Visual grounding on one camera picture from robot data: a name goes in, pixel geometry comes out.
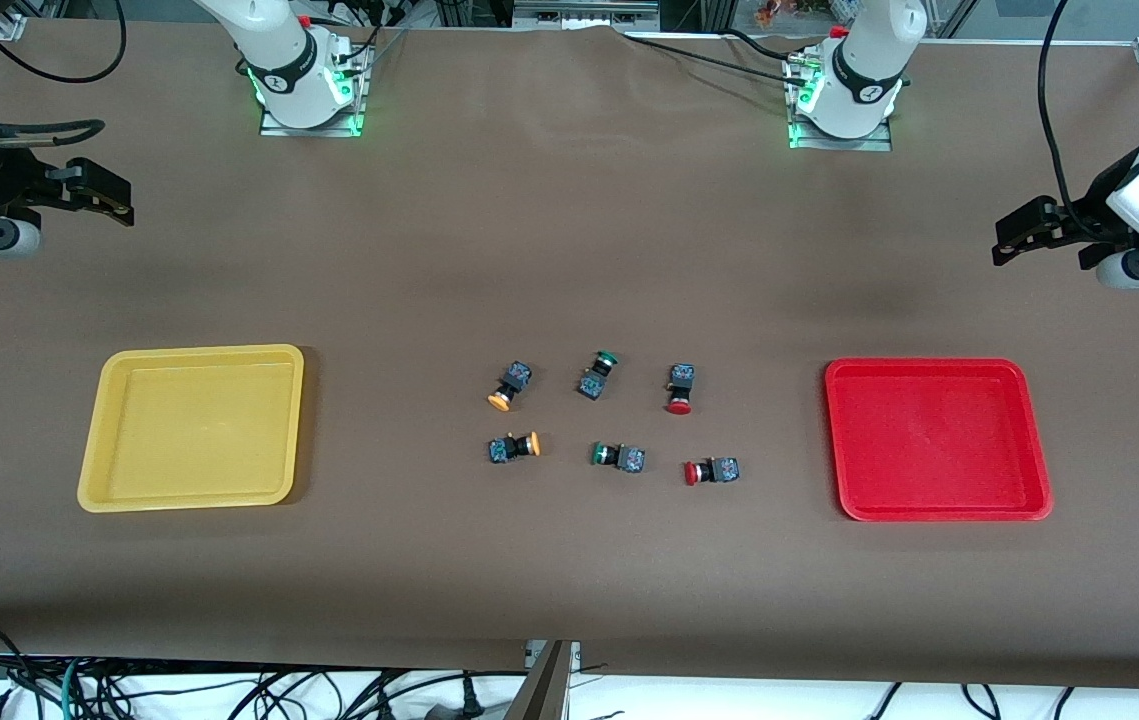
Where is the grey metal box with ports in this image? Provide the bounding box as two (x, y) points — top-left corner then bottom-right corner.
(512, 0), (660, 31)

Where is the red plastic tray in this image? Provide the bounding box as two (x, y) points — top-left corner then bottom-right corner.
(824, 358), (1054, 523)

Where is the green mushroom push button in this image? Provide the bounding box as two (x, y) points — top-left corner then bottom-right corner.
(576, 350), (622, 402)
(589, 441), (647, 475)

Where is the black base power cable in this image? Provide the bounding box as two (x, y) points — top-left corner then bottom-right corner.
(617, 28), (812, 81)

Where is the black camera cable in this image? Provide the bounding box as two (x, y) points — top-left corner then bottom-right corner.
(1036, 0), (1105, 241)
(0, 0), (128, 151)

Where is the yellow mushroom push button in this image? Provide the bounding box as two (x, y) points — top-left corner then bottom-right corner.
(488, 431), (543, 467)
(487, 361), (534, 413)

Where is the yellow plastic tray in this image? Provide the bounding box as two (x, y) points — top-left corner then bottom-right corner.
(77, 344), (305, 514)

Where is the teal floor cable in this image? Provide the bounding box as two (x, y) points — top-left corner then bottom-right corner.
(56, 657), (83, 720)

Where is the red mushroom push button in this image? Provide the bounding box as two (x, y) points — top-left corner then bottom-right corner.
(683, 456), (741, 488)
(666, 363), (698, 416)

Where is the brown table cover sheet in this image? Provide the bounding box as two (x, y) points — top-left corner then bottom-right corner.
(0, 18), (1139, 691)

